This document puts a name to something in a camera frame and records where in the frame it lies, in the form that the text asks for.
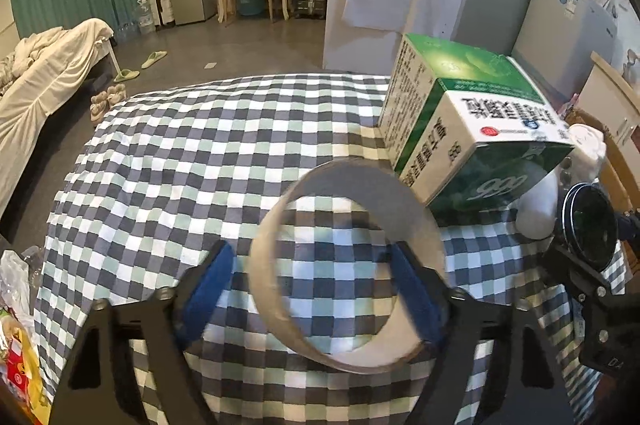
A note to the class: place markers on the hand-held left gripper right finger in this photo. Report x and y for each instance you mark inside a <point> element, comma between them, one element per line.
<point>417,300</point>

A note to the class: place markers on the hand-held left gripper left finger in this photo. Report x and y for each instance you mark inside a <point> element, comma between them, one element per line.
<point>210,285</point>

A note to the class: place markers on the cardboard tape roll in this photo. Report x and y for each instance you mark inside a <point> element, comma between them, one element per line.
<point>350,185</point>

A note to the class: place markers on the green white medicine box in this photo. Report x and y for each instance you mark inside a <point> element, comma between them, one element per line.
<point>475,70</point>

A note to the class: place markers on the white plush toy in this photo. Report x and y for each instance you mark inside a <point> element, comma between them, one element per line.
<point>537,210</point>

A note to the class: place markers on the checkered tablecloth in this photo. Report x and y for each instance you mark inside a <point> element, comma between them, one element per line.
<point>200,155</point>

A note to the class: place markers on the white cabinet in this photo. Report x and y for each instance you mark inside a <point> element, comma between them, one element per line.
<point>615,95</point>

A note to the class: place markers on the clear plastic bag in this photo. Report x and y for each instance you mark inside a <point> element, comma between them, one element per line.
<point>17,275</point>

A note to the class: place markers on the white washing machine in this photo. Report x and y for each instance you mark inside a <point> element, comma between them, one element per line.
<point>560,30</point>

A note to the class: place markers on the yellow red snack packet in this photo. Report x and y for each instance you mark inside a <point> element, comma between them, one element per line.
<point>22,365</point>

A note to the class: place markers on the green slipper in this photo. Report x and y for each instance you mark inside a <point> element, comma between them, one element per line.
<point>126,75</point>
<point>154,59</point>

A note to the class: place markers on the bed with white sheets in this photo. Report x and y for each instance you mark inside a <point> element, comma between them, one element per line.
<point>45,70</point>

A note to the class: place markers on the large water bottle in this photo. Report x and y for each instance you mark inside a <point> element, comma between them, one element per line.
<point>146,17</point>

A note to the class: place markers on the blue bucket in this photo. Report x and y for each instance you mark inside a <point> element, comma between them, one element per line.
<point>250,2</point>

